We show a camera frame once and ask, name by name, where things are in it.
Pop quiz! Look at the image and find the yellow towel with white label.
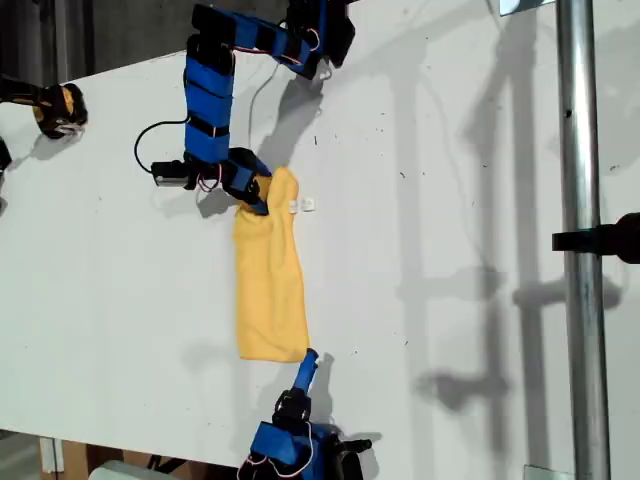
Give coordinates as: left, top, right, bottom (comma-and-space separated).
232, 167, 317, 363

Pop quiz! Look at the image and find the steel post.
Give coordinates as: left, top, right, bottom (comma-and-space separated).
555, 0, 612, 480

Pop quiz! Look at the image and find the white plastic container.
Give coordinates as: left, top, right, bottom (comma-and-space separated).
88, 459, 156, 480

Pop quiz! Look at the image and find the brown cardboard box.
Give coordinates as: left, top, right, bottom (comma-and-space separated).
59, 439, 241, 480

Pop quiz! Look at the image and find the white table leg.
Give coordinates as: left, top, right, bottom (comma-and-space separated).
39, 437, 65, 475

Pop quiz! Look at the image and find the black camera stalk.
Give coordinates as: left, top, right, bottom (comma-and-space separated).
182, 158, 202, 192
335, 438, 374, 454

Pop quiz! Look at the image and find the black clamp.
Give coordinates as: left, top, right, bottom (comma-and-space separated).
551, 212, 640, 264

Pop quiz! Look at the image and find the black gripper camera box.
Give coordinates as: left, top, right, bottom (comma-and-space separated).
337, 449, 365, 480
151, 159, 189, 190

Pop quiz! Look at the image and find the black camera cable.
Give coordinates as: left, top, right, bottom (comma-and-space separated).
133, 117, 189, 174

